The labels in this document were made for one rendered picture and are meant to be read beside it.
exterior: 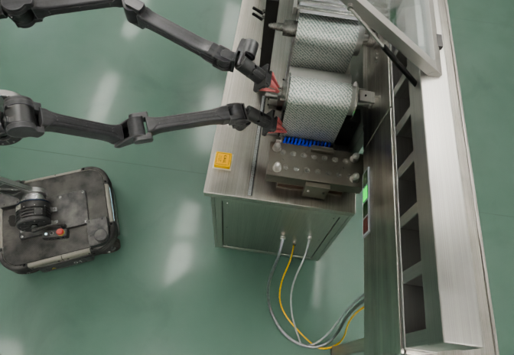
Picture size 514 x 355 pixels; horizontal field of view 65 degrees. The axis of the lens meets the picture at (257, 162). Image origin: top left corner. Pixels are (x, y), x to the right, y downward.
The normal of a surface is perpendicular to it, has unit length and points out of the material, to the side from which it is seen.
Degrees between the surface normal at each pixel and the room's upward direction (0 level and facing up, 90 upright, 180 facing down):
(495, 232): 0
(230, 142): 0
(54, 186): 0
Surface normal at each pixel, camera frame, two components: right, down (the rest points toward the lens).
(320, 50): -0.12, 0.89
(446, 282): 0.07, -0.47
